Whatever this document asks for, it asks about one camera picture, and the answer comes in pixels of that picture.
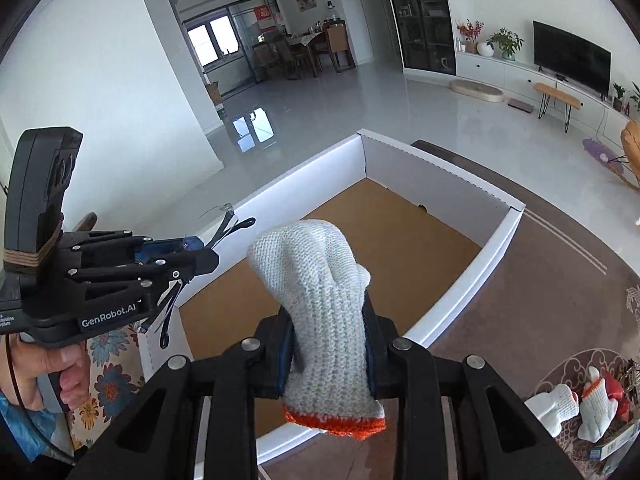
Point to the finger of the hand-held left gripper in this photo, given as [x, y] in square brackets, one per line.
[165, 246]
[195, 260]

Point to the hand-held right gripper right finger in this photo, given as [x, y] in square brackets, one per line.
[372, 375]

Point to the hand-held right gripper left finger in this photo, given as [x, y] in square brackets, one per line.
[285, 365]

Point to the white knitted glove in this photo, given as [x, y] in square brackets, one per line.
[597, 410]
[552, 407]
[320, 310]

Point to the white cardboard box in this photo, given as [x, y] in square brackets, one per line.
[440, 195]

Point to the small blue carton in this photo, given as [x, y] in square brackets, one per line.
[607, 447]

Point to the person's left hand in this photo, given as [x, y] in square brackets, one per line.
[45, 360]

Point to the floral patterned cloth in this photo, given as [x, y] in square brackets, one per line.
[107, 385]

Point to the brown cardboard box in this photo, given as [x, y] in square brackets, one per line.
[215, 94]

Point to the dark-framed window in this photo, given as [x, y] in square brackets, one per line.
[210, 40]

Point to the dark wooden dining chair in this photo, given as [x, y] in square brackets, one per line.
[265, 57]

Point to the person's blue clothing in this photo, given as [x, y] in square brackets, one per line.
[25, 430]

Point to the wooden dining table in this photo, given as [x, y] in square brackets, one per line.
[307, 39]

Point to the red sign on glass door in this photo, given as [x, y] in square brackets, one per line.
[265, 15]

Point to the tan-backed dining chair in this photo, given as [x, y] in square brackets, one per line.
[337, 37]

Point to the white door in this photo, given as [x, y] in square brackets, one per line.
[367, 15]

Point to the beige oval floor cushion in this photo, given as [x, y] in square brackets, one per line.
[475, 91]

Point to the dark flat floor scale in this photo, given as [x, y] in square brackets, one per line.
[521, 105]

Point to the purple round floor mat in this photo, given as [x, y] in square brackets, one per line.
[597, 150]

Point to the white low television cabinet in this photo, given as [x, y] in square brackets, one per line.
[520, 77]

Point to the black glass display cabinet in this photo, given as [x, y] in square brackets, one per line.
[420, 15]

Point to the wooden bench with hairpin legs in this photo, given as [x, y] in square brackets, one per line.
[555, 92]

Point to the white round vase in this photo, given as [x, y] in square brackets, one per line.
[485, 49]

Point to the orange rocking chair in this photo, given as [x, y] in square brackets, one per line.
[631, 145]

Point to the red flowers in vase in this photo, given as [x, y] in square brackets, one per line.
[470, 32]

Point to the green potted plant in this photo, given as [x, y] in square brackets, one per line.
[507, 42]

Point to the black flat-screen television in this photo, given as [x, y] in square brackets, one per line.
[570, 57]

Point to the small potted plant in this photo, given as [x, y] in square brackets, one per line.
[619, 92]

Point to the large leafy potted plant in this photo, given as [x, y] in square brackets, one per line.
[635, 95]

